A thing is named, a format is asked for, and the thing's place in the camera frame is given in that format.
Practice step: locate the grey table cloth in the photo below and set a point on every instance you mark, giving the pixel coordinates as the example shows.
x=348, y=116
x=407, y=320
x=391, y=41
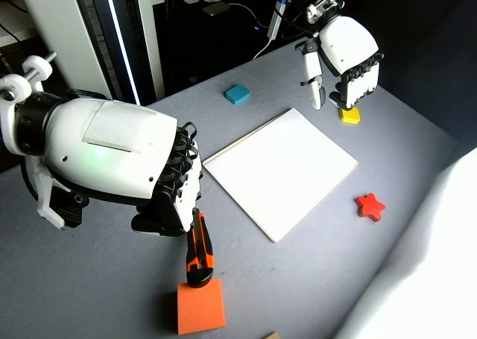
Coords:
x=112, y=279

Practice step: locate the white metal cabinet frame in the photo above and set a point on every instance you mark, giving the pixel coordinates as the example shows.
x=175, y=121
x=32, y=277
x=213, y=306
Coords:
x=71, y=37

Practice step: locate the white paper pad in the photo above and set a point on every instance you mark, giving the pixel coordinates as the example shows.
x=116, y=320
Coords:
x=279, y=167

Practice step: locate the blue rounded square block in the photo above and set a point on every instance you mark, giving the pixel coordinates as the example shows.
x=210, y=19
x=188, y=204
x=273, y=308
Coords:
x=237, y=94

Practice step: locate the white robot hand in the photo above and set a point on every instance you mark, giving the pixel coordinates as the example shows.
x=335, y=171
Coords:
x=346, y=41
x=112, y=156

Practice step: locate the dark grey flat box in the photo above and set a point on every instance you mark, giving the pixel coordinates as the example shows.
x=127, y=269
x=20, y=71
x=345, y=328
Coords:
x=217, y=8

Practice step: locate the orange rectangular block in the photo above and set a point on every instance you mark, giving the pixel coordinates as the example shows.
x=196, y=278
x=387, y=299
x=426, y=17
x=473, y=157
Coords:
x=201, y=309

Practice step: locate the orange black utility knife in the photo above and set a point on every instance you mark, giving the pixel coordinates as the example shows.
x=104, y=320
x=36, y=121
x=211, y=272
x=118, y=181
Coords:
x=199, y=257

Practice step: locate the white power strip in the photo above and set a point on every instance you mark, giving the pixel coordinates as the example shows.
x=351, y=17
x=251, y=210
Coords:
x=276, y=16

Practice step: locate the yellow block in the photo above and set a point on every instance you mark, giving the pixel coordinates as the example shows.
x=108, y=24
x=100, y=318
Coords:
x=351, y=116

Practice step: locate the tan wooden block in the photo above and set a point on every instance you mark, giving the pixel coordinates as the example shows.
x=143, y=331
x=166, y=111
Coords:
x=272, y=335

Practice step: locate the red star block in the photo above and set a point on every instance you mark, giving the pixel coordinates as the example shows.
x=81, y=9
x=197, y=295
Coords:
x=370, y=206

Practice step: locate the blurred white shell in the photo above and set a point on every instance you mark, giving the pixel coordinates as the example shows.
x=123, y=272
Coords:
x=428, y=260

